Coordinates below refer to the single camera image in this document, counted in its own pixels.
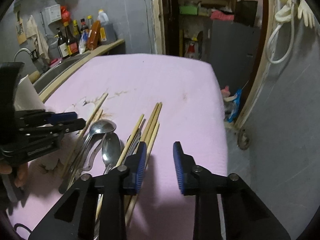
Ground wooden chopstick pair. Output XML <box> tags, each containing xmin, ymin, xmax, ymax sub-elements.
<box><xmin>142</xmin><ymin>102</ymin><xmax>163</xmax><ymax>148</ymax></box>
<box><xmin>135</xmin><ymin>102</ymin><xmax>160</xmax><ymax>151</ymax></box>

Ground wooden chopstick short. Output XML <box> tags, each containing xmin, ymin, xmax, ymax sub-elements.
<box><xmin>125</xmin><ymin>121</ymin><xmax>160</xmax><ymax>227</ymax></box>

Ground white utensil holder basket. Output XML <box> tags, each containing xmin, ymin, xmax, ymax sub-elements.
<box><xmin>14</xmin><ymin>76</ymin><xmax>46</xmax><ymax>111</ymax></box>

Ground person left hand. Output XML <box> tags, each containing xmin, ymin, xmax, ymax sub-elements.
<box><xmin>0</xmin><ymin>161</ymin><xmax>28</xmax><ymax>187</ymax></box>

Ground stainless steel sink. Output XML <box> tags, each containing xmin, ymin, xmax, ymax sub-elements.
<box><xmin>33</xmin><ymin>51</ymin><xmax>89</xmax><ymax>94</ymax></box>

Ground pink soap dish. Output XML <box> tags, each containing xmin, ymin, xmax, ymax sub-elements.
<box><xmin>49</xmin><ymin>58</ymin><xmax>63</xmax><ymax>68</ymax></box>

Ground dark soy sauce bottle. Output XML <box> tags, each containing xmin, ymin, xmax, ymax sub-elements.
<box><xmin>63</xmin><ymin>22</ymin><xmax>79</xmax><ymax>56</ymax></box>

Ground dark wine bottle white label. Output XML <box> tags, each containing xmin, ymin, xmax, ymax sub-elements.
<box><xmin>57</xmin><ymin>28</ymin><xmax>69</xmax><ymax>59</ymax></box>

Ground steel sink faucet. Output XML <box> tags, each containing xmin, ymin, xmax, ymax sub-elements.
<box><xmin>12</xmin><ymin>48</ymin><xmax>40</xmax><ymax>63</ymax></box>

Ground white plastic seasoning bag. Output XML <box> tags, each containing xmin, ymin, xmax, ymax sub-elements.
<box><xmin>79</xmin><ymin>30</ymin><xmax>88</xmax><ymax>54</ymax></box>

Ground blue plastic bag on floor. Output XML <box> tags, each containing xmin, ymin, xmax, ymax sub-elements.
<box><xmin>224</xmin><ymin>89</ymin><xmax>242</xmax><ymax>123</ymax></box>

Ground orange spice bag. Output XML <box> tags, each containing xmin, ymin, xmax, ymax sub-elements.
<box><xmin>87</xmin><ymin>20</ymin><xmax>101</xmax><ymax>50</ymax></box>

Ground hanging beige dish cloth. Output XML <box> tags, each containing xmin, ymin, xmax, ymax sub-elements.
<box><xmin>26</xmin><ymin>15</ymin><xmax>49</xmax><ymax>61</ymax></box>

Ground large oil jug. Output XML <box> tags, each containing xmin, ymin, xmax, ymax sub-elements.
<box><xmin>97</xmin><ymin>9</ymin><xmax>117</xmax><ymax>45</ymax></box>

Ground yellow cap sauce bottle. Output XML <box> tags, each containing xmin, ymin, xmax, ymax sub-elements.
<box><xmin>73</xmin><ymin>20</ymin><xmax>81</xmax><ymax>41</ymax></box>

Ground red plastic bag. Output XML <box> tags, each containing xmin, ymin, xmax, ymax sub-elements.
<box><xmin>60</xmin><ymin>5</ymin><xmax>71</xmax><ymax>24</ymax></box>

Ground dark grey cabinet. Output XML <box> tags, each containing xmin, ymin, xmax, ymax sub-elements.
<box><xmin>208</xmin><ymin>20</ymin><xmax>260</xmax><ymax>94</ymax></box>

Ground pink cloth on cabinet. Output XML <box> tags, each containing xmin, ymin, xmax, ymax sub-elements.
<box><xmin>210</xmin><ymin>10</ymin><xmax>234</xmax><ymax>21</ymax></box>

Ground green box on shelf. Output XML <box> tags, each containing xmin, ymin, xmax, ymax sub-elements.
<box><xmin>179</xmin><ymin>5</ymin><xmax>198</xmax><ymax>15</ymax></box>

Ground black box on cabinet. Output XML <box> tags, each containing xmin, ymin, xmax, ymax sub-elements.
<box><xmin>234</xmin><ymin>0</ymin><xmax>258</xmax><ymax>27</ymax></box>

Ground white rubber gloves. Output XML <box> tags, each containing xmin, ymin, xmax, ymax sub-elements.
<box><xmin>275</xmin><ymin>0</ymin><xmax>316</xmax><ymax>29</ymax></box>

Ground wooden cutting board on wall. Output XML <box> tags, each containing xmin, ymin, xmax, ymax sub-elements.
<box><xmin>16</xmin><ymin>11</ymin><xmax>27</xmax><ymax>45</ymax></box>

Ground white wall utensil box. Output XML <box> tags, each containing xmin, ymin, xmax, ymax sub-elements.
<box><xmin>44</xmin><ymin>4</ymin><xmax>62</xmax><ymax>24</ymax></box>

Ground wooden door frame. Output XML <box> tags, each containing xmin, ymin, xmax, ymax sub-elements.
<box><xmin>151</xmin><ymin>0</ymin><xmax>279</xmax><ymax>128</ymax></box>

